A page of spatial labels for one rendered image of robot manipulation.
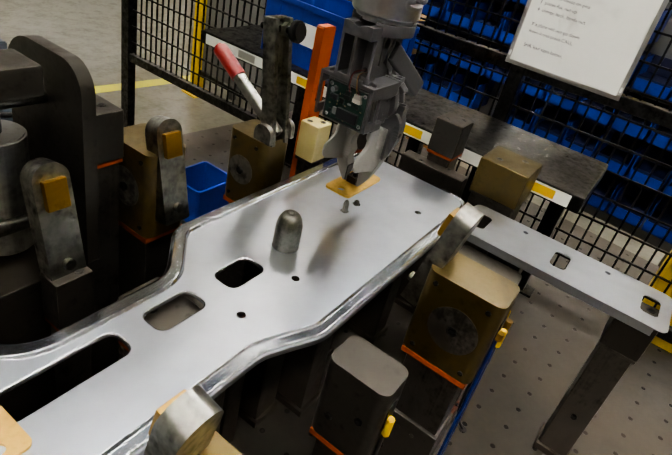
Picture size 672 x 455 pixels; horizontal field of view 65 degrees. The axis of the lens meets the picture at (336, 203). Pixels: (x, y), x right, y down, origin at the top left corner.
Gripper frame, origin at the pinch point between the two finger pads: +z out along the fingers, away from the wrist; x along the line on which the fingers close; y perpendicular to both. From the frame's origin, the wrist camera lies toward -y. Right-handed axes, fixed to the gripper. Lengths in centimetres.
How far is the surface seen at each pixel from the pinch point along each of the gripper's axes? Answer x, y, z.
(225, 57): -24.3, 0.7, -7.3
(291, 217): 0.3, 13.3, 1.6
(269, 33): -16.2, 1.6, -13.2
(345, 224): 1.8, 2.8, 6.3
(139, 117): -215, -128, 108
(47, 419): 2.7, 43.1, 5.6
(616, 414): 45, -30, 37
